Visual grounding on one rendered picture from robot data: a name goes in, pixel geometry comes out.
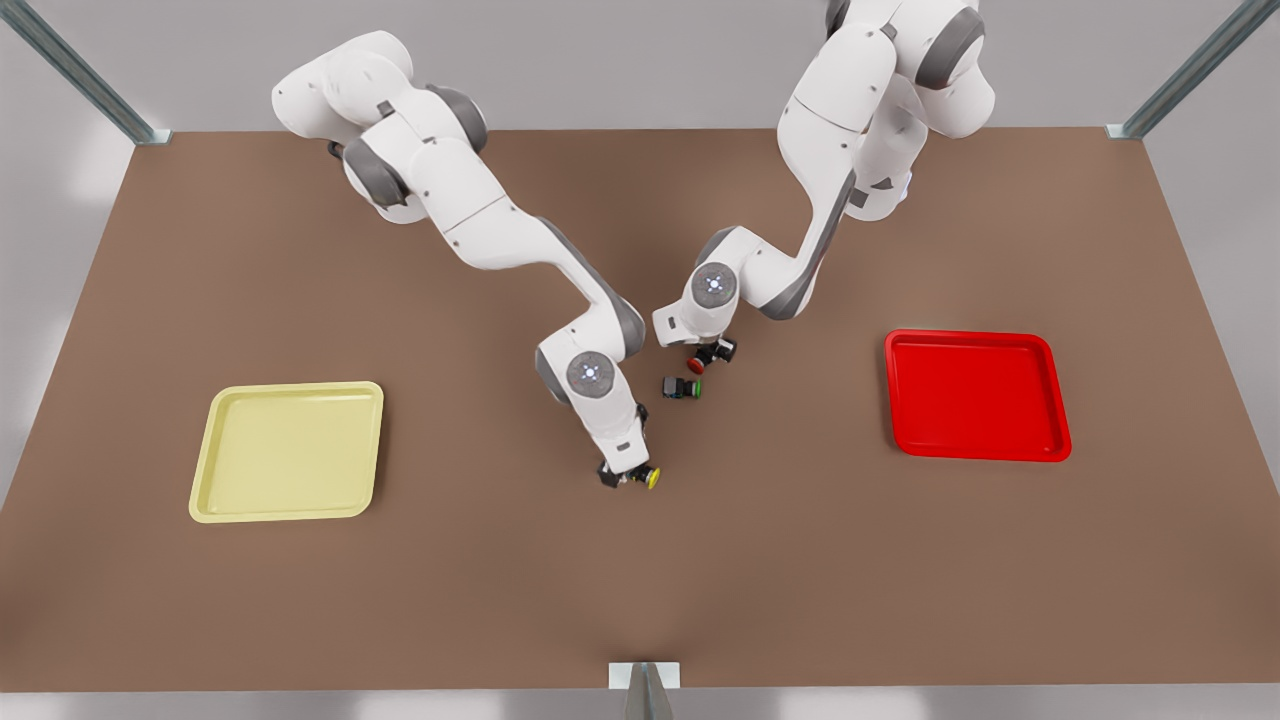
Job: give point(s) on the silver frame post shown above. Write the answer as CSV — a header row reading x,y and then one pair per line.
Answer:
x,y
644,690
1195,65
75,70

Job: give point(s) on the pale yellow square tray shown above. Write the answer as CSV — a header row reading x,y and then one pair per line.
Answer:
x,y
288,452

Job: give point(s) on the red square tray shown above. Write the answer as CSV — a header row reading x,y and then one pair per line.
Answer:
x,y
975,395

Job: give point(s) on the red push-button switch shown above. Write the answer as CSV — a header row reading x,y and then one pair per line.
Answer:
x,y
697,364

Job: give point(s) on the green push-button switch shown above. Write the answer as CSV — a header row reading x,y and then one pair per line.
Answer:
x,y
683,387

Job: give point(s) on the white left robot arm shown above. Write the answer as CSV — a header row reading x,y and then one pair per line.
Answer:
x,y
850,120

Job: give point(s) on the yellow push-button switch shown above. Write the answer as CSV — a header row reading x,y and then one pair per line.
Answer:
x,y
648,477

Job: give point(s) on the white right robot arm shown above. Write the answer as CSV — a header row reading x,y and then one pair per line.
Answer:
x,y
480,215

